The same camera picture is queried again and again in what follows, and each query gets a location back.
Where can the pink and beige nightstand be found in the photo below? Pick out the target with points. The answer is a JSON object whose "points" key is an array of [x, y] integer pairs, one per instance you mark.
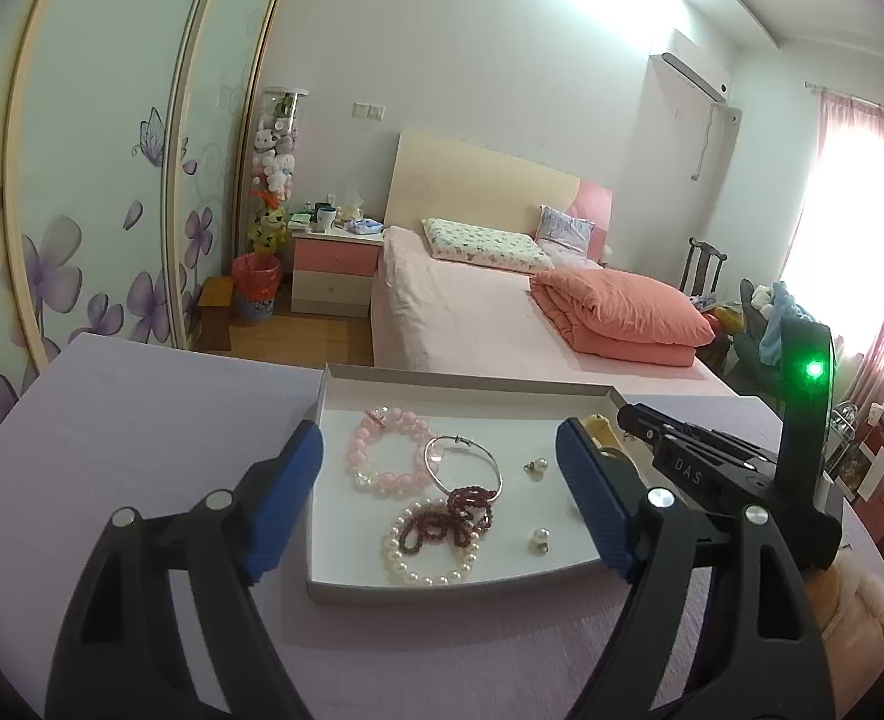
{"points": [[333, 262]]}

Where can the floral sliding wardrobe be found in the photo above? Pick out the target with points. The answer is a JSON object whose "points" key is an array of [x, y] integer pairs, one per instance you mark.
{"points": [[97, 165]]}

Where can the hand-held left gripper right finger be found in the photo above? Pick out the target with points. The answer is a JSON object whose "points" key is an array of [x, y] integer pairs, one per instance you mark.
{"points": [[592, 502]]}

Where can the dark wooden chair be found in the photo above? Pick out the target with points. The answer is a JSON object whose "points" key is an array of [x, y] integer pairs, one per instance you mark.
{"points": [[701, 262]]}

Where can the white mug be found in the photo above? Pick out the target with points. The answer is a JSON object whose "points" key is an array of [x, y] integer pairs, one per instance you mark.
{"points": [[326, 219]]}

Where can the plush toy display tube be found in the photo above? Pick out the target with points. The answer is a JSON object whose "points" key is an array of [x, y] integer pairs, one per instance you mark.
{"points": [[277, 157]]}

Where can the white air conditioner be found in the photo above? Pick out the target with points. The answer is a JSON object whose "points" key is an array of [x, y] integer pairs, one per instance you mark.
{"points": [[693, 71]]}

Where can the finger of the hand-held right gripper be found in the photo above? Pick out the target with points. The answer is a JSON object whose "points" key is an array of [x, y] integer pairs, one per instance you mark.
{"points": [[644, 424]]}

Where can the floral white pillow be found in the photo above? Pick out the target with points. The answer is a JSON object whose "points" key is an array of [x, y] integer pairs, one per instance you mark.
{"points": [[487, 244]]}

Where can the pink curtain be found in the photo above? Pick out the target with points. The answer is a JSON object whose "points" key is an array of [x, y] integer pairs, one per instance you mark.
{"points": [[839, 135]]}

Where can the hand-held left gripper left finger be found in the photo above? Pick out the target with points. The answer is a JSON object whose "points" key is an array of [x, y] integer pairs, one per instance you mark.
{"points": [[284, 502]]}

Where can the pink bed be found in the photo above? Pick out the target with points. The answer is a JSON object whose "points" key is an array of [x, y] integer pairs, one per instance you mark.
{"points": [[457, 315]]}

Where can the blue plush robe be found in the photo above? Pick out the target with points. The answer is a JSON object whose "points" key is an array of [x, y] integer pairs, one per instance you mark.
{"points": [[775, 315]]}

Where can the thin silver bangle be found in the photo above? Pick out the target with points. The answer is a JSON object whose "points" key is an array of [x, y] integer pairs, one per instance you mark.
{"points": [[461, 441]]}

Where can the grey cardboard tray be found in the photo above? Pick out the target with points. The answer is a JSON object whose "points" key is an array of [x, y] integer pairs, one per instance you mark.
{"points": [[509, 562]]}

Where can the person's right forearm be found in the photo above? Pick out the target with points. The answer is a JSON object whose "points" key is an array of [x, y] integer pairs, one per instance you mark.
{"points": [[854, 592]]}

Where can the red trash bin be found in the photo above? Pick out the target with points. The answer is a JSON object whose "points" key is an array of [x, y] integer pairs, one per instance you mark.
{"points": [[256, 289]]}

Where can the wall switch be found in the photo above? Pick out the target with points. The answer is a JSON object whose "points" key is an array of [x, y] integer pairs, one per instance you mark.
{"points": [[368, 111]]}

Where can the white storage rack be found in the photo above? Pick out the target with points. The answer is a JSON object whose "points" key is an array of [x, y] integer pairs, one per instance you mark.
{"points": [[877, 457]]}

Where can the purple tablecloth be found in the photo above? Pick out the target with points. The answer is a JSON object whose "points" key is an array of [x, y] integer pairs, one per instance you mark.
{"points": [[149, 420]]}

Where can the yellow bangle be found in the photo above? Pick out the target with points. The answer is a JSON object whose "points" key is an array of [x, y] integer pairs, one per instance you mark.
{"points": [[599, 431]]}

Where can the pearl earring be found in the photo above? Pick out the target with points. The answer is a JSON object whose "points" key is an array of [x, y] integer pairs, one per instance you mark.
{"points": [[538, 469], [539, 538]]}

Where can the small purple pillow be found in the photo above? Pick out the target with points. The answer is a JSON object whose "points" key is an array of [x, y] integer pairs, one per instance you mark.
{"points": [[566, 229]]}

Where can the folded salmon quilt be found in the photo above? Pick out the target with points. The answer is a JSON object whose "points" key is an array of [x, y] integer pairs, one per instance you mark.
{"points": [[622, 307]]}

